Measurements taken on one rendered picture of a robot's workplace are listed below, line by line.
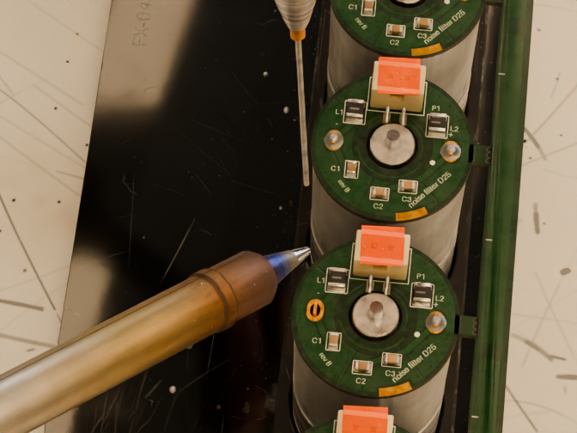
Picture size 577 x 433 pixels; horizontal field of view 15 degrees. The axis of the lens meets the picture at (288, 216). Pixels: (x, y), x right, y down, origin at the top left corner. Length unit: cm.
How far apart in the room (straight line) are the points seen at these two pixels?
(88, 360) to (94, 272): 11
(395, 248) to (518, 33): 4
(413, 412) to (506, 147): 4
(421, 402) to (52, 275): 9
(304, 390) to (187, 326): 6
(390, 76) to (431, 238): 3
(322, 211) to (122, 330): 7
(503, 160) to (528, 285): 6
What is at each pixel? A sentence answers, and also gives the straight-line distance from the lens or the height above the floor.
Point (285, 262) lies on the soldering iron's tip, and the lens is 30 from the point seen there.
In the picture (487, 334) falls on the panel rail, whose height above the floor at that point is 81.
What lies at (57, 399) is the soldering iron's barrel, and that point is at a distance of 27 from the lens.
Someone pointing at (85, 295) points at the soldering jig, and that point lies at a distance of 38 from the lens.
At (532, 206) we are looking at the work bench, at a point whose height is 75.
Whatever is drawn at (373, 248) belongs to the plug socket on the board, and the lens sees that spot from 32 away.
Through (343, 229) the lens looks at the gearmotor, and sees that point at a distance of 34.
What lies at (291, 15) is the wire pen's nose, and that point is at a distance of 28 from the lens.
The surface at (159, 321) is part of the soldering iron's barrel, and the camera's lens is 28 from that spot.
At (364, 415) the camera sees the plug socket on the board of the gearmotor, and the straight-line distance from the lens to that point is 31.
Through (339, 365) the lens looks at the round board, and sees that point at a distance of 32.
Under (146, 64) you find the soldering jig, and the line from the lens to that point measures 40.
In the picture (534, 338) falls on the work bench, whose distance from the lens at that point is 39.
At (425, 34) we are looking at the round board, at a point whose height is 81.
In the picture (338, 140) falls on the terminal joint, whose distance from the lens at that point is 34.
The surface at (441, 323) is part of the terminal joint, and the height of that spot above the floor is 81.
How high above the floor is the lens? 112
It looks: 67 degrees down
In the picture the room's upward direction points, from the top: straight up
